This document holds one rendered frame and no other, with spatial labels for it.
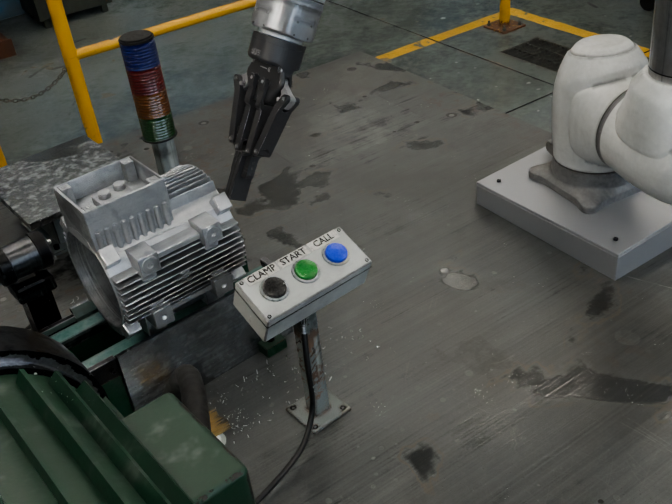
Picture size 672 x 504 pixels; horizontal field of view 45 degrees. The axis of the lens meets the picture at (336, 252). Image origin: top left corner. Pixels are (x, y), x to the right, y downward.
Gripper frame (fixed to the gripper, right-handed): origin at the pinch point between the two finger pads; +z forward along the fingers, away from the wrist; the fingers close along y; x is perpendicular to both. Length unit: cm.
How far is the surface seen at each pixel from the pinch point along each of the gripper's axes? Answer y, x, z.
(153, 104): -33.4, 3.8, -2.1
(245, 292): 19.3, -9.8, 9.6
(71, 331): -10.7, -14.4, 29.8
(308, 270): 21.4, -2.7, 5.5
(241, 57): -290, 209, 6
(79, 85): -222, 85, 28
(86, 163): -59, 8, 17
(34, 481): 58, -54, 2
